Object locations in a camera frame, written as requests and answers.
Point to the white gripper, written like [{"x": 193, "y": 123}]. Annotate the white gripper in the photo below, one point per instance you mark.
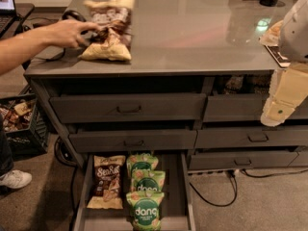
[{"x": 295, "y": 33}]

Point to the brown SeaSalt chip bag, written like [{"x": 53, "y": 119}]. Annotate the brown SeaSalt chip bag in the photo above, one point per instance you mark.
[{"x": 107, "y": 186}]

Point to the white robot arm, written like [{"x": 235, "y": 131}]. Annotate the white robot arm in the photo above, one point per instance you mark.
[{"x": 291, "y": 37}]

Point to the person's bare forearm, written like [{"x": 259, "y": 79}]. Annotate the person's bare forearm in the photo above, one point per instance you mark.
[{"x": 19, "y": 49}]

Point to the middle right grey drawer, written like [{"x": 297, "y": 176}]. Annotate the middle right grey drawer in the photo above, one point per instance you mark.
[{"x": 251, "y": 137}]

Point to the grey drawer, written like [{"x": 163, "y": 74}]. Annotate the grey drawer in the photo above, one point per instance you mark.
[
  {"x": 128, "y": 107},
  {"x": 234, "y": 107},
  {"x": 254, "y": 159},
  {"x": 99, "y": 141},
  {"x": 251, "y": 137}
]

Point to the top right grey drawer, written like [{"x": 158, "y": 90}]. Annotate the top right grey drawer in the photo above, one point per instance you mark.
[{"x": 234, "y": 107}]

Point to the bottom right grey drawer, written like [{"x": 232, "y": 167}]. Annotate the bottom right grey drawer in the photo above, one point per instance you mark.
[{"x": 254, "y": 159}]

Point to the top left grey drawer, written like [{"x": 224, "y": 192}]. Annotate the top left grey drawer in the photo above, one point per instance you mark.
[{"x": 128, "y": 107}]

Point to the grey metal drawer cabinet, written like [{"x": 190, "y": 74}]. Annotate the grey metal drawer cabinet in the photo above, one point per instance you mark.
[{"x": 179, "y": 46}]

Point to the back green Dang bag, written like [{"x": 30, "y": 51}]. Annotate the back green Dang bag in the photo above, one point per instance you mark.
[{"x": 141, "y": 161}]

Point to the green dang bag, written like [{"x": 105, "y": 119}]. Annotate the green dang bag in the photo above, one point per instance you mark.
[
  {"x": 147, "y": 180},
  {"x": 145, "y": 209},
  {"x": 141, "y": 161}
]

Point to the open bottom left drawer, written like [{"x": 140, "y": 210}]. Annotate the open bottom left drawer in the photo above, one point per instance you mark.
[{"x": 176, "y": 210}]

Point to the middle green Dang bag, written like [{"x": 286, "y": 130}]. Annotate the middle green Dang bag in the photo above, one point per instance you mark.
[{"x": 147, "y": 180}]

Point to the front green Dang bag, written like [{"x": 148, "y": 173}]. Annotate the front green Dang bag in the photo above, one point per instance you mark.
[{"x": 145, "y": 209}]

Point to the middle left grey drawer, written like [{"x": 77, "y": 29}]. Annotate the middle left grey drawer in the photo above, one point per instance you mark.
[{"x": 99, "y": 141}]

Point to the person's right hand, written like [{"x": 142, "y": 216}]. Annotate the person's right hand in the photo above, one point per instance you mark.
[{"x": 67, "y": 33}]

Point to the black white marker board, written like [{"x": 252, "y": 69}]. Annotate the black white marker board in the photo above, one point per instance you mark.
[{"x": 275, "y": 53}]

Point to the black headphones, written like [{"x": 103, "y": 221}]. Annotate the black headphones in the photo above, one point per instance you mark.
[{"x": 72, "y": 16}]

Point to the black plastic snack crate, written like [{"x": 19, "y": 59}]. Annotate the black plastic snack crate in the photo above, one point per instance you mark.
[{"x": 24, "y": 125}]

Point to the white sneaker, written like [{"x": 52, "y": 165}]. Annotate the white sneaker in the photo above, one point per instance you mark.
[{"x": 15, "y": 179}]

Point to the dark trouser leg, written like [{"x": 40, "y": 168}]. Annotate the dark trouser leg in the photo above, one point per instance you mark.
[{"x": 6, "y": 157}]

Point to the dark side desk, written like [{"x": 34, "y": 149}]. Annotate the dark side desk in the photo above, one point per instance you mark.
[{"x": 23, "y": 10}]

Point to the open laptop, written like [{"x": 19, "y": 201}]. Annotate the open laptop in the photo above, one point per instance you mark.
[{"x": 5, "y": 7}]

